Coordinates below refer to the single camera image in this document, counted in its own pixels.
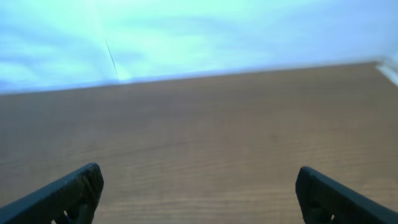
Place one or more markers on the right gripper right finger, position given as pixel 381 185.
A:
pixel 329 202

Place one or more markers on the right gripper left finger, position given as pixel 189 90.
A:
pixel 62 196

